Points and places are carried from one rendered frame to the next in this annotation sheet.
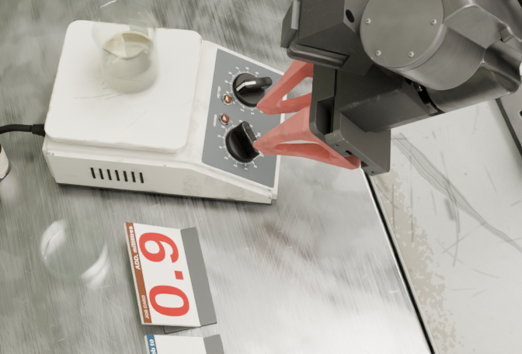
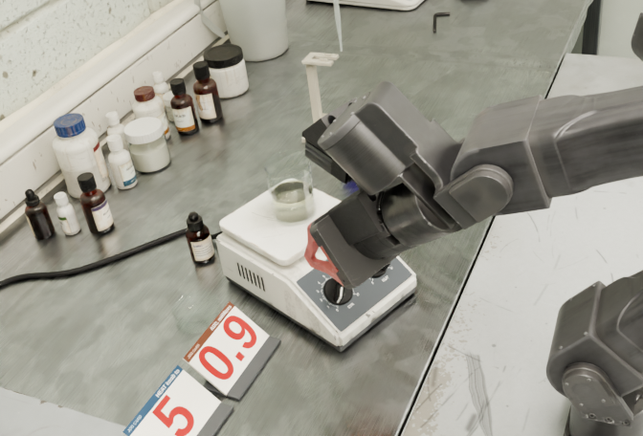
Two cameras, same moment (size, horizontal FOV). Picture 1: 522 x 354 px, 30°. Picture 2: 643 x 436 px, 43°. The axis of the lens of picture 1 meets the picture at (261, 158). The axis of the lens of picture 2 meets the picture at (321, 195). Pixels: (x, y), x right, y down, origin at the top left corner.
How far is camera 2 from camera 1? 0.50 m
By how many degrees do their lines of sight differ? 40
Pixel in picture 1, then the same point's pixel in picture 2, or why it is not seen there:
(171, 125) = (289, 247)
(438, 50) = (347, 135)
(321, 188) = (386, 360)
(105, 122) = (254, 229)
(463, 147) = (521, 388)
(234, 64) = not seen: hidden behind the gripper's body
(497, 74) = (422, 203)
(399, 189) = (443, 389)
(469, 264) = not seen: outside the picture
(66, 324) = (157, 352)
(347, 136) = (323, 231)
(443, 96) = (388, 216)
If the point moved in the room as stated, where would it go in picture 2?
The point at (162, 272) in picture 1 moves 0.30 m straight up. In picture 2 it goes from (228, 345) to (166, 94)
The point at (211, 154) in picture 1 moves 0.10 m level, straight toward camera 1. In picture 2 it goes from (307, 282) to (247, 340)
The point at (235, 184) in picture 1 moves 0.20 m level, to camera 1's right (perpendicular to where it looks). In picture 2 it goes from (313, 312) to (473, 401)
